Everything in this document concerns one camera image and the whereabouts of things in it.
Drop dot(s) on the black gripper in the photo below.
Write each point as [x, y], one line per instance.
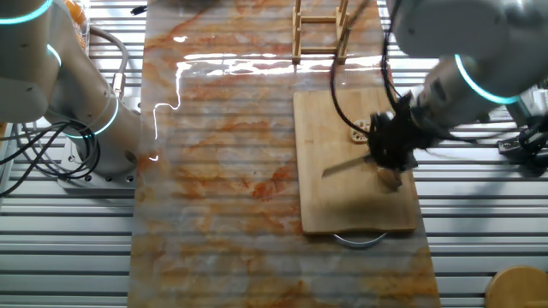
[398, 139]

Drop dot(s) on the lotus root chunk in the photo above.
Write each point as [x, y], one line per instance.
[390, 179]

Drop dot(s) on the steel cleaver knife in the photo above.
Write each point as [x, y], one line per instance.
[344, 167]

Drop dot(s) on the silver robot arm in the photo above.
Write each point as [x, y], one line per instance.
[471, 25]

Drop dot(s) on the lotus root slice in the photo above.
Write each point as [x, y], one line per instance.
[358, 133]

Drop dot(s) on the wooden cutting board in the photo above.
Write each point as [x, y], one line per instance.
[338, 205]

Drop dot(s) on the wooden knife rack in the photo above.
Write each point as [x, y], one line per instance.
[296, 43]

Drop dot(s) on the orange marble pattern mat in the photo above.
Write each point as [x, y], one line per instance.
[222, 171]

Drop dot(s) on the wooden mug tree stand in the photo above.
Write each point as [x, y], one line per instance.
[518, 288]

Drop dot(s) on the small black plug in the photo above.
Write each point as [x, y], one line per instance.
[138, 10]

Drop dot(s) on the orange fruit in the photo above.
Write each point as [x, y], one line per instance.
[75, 13]
[81, 39]

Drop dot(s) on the clear plastic fruit pack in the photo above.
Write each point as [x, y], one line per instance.
[83, 25]

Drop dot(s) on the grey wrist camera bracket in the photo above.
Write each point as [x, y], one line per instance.
[524, 112]

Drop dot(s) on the black clamp mounted camera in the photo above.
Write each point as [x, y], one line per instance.
[528, 149]

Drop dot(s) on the silver exterior camera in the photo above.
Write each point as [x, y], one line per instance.
[543, 97]

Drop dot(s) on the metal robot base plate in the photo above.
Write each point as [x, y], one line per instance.
[103, 181]

